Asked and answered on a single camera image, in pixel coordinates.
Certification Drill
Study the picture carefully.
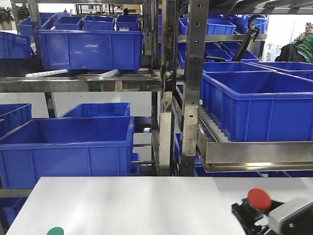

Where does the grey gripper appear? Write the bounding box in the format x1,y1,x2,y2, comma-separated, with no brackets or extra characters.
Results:
231,197,313,235

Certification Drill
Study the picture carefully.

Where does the red mushroom push button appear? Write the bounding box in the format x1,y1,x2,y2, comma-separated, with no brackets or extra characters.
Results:
247,188,272,211

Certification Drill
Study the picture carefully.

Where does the green mushroom push button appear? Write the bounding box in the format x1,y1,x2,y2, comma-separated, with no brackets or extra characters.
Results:
46,227,64,235

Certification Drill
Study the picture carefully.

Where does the large blue bin on shelf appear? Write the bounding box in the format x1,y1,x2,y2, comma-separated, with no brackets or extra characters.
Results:
202,71,313,142

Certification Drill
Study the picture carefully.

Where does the person with glasses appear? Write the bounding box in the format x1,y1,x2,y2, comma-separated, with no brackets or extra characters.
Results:
275,23,313,64

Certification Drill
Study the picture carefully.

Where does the large blue bin lower left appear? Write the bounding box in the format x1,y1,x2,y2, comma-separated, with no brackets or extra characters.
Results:
0,116,135,189

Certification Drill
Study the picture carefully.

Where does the stainless steel shelf rack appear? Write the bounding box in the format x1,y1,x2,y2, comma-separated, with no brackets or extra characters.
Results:
0,0,313,199

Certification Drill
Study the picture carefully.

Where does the blue bin upper left shelf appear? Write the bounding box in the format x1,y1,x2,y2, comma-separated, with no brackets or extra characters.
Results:
36,30,143,71

